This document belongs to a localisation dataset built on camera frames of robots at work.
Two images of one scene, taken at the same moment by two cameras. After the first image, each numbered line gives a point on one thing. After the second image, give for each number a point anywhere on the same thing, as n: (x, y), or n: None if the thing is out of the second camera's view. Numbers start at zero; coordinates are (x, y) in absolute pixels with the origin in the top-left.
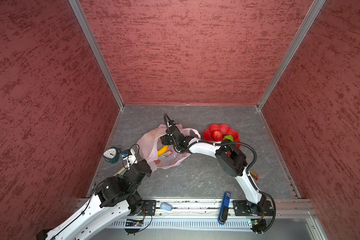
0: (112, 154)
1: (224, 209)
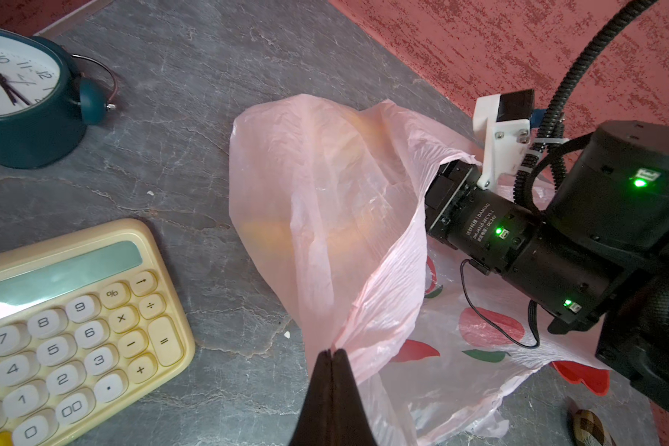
0: (32, 104)
1: None
